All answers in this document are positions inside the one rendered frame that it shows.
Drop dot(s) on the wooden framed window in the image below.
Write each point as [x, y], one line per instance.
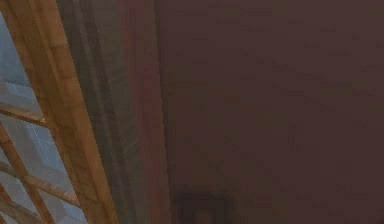
[56, 86]

